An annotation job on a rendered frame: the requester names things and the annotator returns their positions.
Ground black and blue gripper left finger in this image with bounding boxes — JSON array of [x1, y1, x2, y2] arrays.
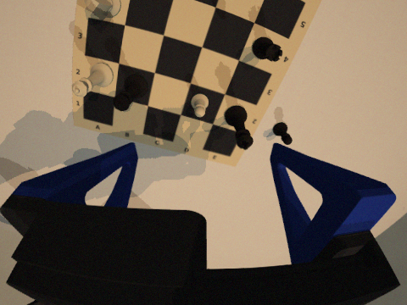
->
[[11, 142, 138, 208]]

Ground black and cream chessboard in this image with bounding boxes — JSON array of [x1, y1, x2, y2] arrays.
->
[[72, 0, 321, 167]]

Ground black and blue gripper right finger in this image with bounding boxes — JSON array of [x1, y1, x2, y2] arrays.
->
[[270, 143, 396, 264]]

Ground white pawn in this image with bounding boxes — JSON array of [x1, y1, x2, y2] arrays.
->
[[191, 93, 209, 117]]

